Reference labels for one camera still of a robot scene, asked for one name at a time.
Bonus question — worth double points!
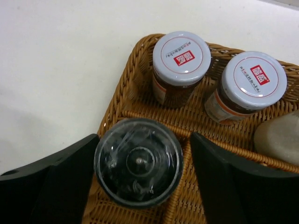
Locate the brown wicker divided tray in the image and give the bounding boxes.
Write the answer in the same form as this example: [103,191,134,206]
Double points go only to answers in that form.
[82,34,299,224]

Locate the black-cap white spice bottle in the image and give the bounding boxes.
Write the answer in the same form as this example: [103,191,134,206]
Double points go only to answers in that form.
[254,111,299,166]

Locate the clear-cap grinder bottle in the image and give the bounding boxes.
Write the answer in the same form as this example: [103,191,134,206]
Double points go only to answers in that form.
[94,118,183,209]

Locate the white-lid sauce jar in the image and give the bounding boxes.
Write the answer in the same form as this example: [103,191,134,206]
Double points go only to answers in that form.
[204,51,287,125]
[152,31,211,108]

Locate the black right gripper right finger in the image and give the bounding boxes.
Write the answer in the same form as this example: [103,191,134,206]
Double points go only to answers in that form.
[190,133,299,224]

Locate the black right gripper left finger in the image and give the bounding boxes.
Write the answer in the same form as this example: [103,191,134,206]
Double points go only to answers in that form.
[0,134,100,224]

